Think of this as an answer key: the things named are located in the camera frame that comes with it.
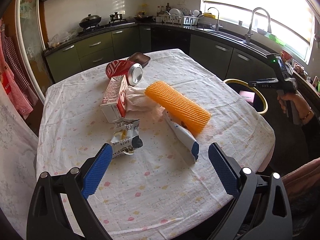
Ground yellow rimmed trash bin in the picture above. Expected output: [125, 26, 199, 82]
[223, 79, 268, 116]

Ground silver snack wrapper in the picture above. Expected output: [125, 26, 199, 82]
[110, 118, 143, 159]

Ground white blue snack wrapper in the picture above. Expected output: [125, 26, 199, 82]
[162, 109, 200, 162]

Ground orange foam mesh sleeve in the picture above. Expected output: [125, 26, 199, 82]
[144, 81, 211, 136]

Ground red white milk carton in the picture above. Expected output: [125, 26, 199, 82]
[100, 75, 127, 123]

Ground white tissue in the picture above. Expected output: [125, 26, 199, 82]
[125, 86, 159, 112]

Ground red cola can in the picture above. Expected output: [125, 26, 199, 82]
[105, 60, 143, 86]

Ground brown plastic tray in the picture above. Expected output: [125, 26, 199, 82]
[127, 52, 151, 68]

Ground purple cardboard box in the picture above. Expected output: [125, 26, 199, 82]
[239, 90, 255, 104]

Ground tall chrome kitchen faucet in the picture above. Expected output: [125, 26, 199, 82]
[244, 6, 272, 43]

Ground green lower kitchen cabinets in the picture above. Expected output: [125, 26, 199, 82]
[44, 23, 276, 82]

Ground person's right hand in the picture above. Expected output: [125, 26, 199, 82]
[277, 91, 314, 125]

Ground small chrome faucet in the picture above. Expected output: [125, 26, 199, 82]
[207, 7, 220, 31]

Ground white floral tablecloth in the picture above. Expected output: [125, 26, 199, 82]
[36, 49, 276, 239]

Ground white dish rack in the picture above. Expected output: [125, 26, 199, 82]
[159, 8, 203, 26]

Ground red checkered apron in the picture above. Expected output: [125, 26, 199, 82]
[1, 21, 39, 119]

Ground plastic bag on counter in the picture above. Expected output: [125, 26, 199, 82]
[48, 30, 78, 48]

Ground black wok with lid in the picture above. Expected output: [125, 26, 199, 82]
[79, 14, 101, 28]

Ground gas stove top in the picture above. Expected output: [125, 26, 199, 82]
[78, 19, 128, 36]

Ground small black kettle pot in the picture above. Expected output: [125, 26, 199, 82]
[110, 11, 123, 22]

